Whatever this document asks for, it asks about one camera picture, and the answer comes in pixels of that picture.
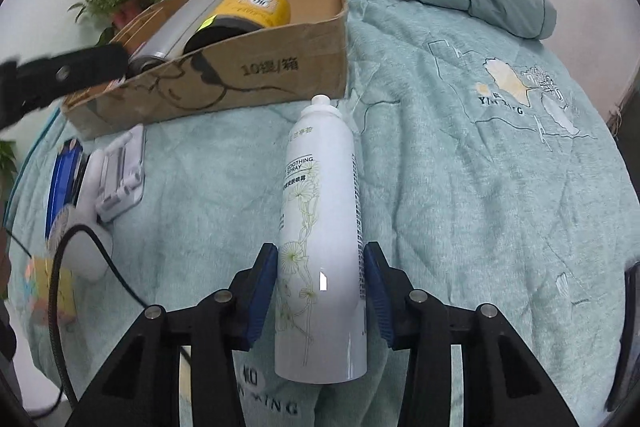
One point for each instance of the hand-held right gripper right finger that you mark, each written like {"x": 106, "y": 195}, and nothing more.
{"x": 380, "y": 297}

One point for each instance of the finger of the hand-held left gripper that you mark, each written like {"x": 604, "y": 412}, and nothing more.
{"x": 65, "y": 72}

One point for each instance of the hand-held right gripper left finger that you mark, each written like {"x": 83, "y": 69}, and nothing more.
{"x": 260, "y": 297}

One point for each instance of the white spray bottle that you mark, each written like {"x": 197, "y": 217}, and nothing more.
{"x": 320, "y": 217}

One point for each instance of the blue stapler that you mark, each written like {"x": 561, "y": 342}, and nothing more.
{"x": 65, "y": 182}

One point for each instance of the white folding phone stand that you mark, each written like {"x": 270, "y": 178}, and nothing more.
{"x": 120, "y": 177}

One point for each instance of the silver metal canister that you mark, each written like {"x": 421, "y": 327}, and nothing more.
{"x": 185, "y": 24}

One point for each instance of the white handheld fan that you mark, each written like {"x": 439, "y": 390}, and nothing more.
{"x": 87, "y": 232}

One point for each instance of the large shallow cardboard box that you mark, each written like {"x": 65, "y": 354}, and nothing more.
{"x": 250, "y": 82}

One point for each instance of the yellow label jar black lid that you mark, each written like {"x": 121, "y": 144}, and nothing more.
{"x": 250, "y": 7}

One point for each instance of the pastel puzzle cube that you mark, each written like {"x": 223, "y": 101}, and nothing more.
{"x": 35, "y": 292}

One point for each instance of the large-leaf green plant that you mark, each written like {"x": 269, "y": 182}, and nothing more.
{"x": 6, "y": 167}

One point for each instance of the dark glass door frame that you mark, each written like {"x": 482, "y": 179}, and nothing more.
{"x": 631, "y": 337}

